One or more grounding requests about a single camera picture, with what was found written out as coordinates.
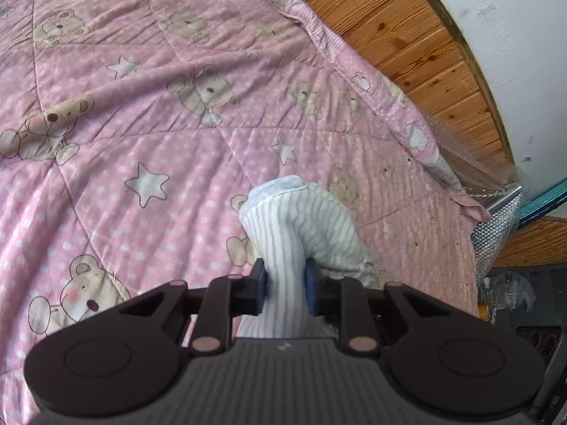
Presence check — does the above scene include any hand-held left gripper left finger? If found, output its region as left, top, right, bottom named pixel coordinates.
left=117, top=258, right=267, bottom=357

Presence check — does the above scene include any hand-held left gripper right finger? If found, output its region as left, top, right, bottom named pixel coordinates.
left=305, top=258, right=448, bottom=357

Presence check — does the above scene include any white striped garment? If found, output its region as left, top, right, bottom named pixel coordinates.
left=237, top=176, right=386, bottom=341

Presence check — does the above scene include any clear bubble wrap sheet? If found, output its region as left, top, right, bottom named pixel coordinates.
left=425, top=115, right=526, bottom=275

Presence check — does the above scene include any pink bear print blanket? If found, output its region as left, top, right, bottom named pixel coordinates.
left=0, top=0, right=492, bottom=412

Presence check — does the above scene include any clear plastic wrapper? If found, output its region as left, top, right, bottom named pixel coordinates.
left=483, top=272, right=539, bottom=313

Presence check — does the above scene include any black plastic crate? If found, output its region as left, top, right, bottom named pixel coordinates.
left=478, top=266, right=567, bottom=410

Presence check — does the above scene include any wooden headboard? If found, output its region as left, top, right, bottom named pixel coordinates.
left=275, top=0, right=517, bottom=169

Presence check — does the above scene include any teal metal frame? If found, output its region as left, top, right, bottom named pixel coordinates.
left=518, top=177, right=567, bottom=226

